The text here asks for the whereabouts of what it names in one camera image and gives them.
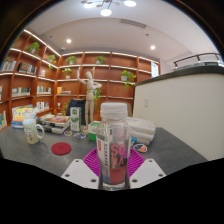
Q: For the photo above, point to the orange blue round badge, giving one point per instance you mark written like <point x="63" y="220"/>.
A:
<point x="141" y="148"/>

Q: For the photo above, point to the dark blue chair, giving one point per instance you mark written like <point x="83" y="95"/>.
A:
<point x="76" y="106"/>

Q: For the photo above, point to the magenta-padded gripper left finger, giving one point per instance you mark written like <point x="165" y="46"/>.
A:
<point x="78" y="173"/>

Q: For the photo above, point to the stack of dark books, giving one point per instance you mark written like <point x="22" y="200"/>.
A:
<point x="55" y="121"/>

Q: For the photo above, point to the yellow striped white mug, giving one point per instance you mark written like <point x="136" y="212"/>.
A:
<point x="30" y="133"/>

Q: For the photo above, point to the small green white box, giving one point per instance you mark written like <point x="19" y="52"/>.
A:
<point x="92" y="130"/>

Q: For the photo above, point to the white partition with dark top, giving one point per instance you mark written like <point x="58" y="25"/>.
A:
<point x="183" y="110"/>

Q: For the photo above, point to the clear plastic drink bottle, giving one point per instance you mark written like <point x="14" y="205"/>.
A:
<point x="113" y="150"/>

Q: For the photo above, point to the wooden shelf unit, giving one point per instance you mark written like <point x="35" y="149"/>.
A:
<point x="110" y="70"/>

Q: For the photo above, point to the stack of colourful books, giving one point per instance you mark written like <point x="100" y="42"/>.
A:
<point x="21" y="118"/>

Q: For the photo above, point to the dark curtain rail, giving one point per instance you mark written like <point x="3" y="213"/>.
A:
<point x="196" y="56"/>

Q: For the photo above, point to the ceiling lamp with round lights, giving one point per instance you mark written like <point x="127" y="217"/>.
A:
<point x="106" y="12"/>

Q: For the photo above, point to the wooden artist mannequin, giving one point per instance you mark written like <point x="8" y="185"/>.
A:
<point x="89" y="106"/>

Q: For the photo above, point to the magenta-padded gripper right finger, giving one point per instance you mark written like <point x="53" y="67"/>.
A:
<point x="148" y="172"/>

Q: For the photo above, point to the small round badge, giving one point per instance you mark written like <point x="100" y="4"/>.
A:
<point x="67" y="133"/>
<point x="80" y="135"/>

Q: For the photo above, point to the flat round red coaster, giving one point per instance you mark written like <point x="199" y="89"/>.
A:
<point x="61" y="148"/>

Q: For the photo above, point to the recessed ceiling light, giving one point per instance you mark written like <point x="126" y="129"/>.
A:
<point x="68" y="41"/>
<point x="152" y="47"/>

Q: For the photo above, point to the tan chair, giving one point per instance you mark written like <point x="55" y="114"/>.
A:
<point x="130" y="110"/>

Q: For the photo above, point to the ceiling air vent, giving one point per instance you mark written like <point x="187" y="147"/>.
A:
<point x="133" y="23"/>

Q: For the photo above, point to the white wall switch plate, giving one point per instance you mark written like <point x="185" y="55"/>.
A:
<point x="146" y="102"/>

